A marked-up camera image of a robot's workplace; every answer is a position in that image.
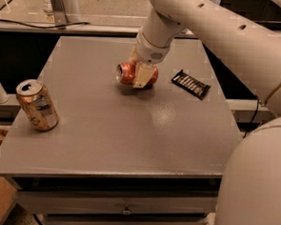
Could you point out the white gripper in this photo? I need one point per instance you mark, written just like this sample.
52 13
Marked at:
149 53

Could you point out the red coke can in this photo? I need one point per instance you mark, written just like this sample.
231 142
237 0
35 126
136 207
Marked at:
125 73

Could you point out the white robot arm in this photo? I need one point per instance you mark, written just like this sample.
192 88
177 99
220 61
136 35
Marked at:
250 191

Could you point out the gold soda can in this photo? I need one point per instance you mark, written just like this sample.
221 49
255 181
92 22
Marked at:
35 101

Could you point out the black snack bar wrapper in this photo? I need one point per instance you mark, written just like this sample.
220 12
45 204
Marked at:
191 85

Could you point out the grey cabinet with drawers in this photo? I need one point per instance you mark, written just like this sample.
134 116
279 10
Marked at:
112 138

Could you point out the white pipe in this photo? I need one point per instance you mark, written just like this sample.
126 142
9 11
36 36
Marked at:
71 7

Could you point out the upper grey drawer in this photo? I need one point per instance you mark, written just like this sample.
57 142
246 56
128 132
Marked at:
121 203

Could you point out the left metal bracket post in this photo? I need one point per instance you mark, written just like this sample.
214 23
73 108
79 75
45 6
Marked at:
59 13

